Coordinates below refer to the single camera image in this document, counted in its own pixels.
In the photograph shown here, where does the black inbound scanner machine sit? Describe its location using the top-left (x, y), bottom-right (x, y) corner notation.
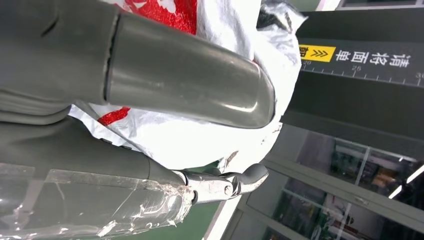
top-left (261, 8), bottom-right (424, 163)

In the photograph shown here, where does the ruler sticker with yellow patch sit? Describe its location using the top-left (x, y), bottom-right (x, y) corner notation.
top-left (298, 38), bottom-right (424, 89)

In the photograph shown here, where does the grey framed glass partition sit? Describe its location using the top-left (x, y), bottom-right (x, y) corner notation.
top-left (218, 0), bottom-right (424, 240)

